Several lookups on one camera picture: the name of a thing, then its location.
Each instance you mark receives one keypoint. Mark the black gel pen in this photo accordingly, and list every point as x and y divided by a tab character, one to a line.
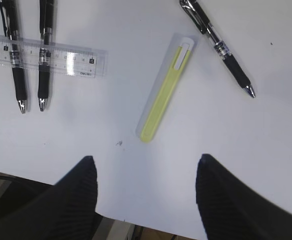
9	16
46	23
204	25

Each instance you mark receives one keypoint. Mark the black gel pen middle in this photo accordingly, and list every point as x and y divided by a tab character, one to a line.
46	23

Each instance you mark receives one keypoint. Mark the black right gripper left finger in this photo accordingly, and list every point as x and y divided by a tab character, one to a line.
65	211

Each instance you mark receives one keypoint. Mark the clear plastic ruler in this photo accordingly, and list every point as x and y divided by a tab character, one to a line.
62	59

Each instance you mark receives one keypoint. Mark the black gel pen right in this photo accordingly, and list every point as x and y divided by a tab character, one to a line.
204	25

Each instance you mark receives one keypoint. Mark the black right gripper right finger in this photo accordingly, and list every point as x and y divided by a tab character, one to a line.
230	210

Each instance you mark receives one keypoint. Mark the yellow pen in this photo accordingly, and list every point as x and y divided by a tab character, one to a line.
174	62

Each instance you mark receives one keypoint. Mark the black gel pen left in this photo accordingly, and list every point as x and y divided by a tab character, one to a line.
9	16

